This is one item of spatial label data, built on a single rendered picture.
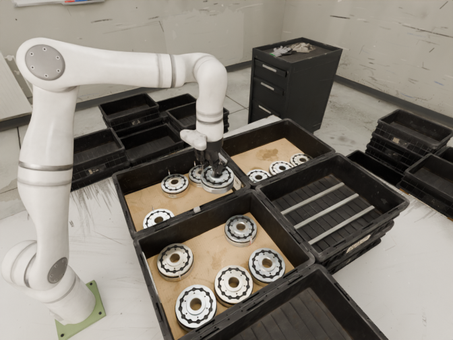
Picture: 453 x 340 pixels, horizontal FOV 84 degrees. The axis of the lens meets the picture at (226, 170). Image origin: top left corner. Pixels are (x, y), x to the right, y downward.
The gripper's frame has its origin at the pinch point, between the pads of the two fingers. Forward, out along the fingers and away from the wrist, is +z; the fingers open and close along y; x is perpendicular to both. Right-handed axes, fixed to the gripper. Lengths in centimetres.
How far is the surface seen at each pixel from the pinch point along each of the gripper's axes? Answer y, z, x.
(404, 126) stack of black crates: -27, 44, -179
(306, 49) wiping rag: 65, 6, -171
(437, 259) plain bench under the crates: -67, 27, -47
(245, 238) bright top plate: -18.5, 13.4, 2.9
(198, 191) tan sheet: 8.7, 16.4, -1.7
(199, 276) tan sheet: -16.2, 16.9, 19.7
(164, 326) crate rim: -23.2, 7.3, 35.0
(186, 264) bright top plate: -12.3, 14.1, 20.9
